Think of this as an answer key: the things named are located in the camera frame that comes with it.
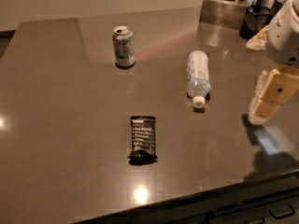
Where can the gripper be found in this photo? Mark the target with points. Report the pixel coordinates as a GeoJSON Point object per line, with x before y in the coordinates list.
{"type": "Point", "coordinates": [284, 40]}

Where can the black rxbar chocolate wrapper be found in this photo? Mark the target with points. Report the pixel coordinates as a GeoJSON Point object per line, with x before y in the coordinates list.
{"type": "Point", "coordinates": [143, 140]}

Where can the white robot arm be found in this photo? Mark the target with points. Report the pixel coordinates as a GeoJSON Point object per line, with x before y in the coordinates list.
{"type": "Point", "coordinates": [281, 43]}

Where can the clear blue-label plastic bottle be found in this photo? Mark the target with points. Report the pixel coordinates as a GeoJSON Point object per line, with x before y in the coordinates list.
{"type": "Point", "coordinates": [198, 84]}

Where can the black mesh cup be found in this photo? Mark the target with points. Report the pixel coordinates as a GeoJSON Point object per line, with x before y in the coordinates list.
{"type": "Point", "coordinates": [254, 21]}

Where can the stainless steel box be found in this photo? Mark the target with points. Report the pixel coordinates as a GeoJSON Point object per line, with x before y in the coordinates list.
{"type": "Point", "coordinates": [228, 14]}

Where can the green white soda can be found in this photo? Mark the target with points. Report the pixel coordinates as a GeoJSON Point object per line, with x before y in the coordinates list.
{"type": "Point", "coordinates": [123, 44]}

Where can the black drawer handle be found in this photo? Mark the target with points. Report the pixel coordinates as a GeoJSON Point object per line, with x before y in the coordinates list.
{"type": "Point", "coordinates": [281, 212]}

